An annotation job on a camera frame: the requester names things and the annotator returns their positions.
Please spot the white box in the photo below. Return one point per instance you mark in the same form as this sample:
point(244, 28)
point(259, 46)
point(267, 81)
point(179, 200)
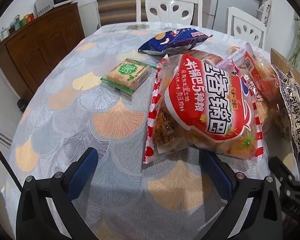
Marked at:
point(43, 5)

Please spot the orange green tin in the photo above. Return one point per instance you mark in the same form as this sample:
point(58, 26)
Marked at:
point(29, 19)

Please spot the green glass jar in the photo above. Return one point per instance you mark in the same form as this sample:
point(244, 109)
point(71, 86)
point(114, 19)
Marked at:
point(17, 21)

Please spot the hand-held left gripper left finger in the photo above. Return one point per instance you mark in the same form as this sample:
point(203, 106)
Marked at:
point(82, 170)

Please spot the large red striped snack bag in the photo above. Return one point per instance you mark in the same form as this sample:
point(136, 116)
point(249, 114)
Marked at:
point(202, 100)

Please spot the white hanging bag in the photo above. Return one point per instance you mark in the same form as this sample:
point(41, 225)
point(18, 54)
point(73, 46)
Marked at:
point(265, 13)

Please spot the amber ribbed glass bowl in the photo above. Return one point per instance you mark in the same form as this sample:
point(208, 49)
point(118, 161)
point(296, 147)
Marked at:
point(280, 57)

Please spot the dark jar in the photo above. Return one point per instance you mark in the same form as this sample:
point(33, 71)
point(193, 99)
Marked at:
point(11, 27)

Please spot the green cracker packet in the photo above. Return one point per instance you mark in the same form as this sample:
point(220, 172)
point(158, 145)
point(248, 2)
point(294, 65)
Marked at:
point(126, 75)

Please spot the red label cracker packet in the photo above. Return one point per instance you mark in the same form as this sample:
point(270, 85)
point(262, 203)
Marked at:
point(260, 72)

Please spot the brown wooden cabinet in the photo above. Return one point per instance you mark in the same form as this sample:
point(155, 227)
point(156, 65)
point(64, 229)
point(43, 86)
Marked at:
point(40, 45)

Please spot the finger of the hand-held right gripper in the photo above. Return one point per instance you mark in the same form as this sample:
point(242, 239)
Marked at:
point(281, 171)

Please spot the striped curtain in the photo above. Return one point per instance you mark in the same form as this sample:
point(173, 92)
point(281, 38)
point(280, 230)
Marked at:
point(115, 2)

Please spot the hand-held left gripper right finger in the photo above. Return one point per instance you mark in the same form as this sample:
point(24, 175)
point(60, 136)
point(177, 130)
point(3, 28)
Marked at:
point(216, 172)

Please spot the white chair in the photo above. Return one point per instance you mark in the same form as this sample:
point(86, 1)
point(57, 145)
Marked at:
point(150, 7)
point(233, 21)

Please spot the blue white patterned snack bag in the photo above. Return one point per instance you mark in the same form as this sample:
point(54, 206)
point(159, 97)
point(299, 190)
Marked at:
point(292, 97)

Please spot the white jar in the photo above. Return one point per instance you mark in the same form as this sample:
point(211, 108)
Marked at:
point(4, 33)

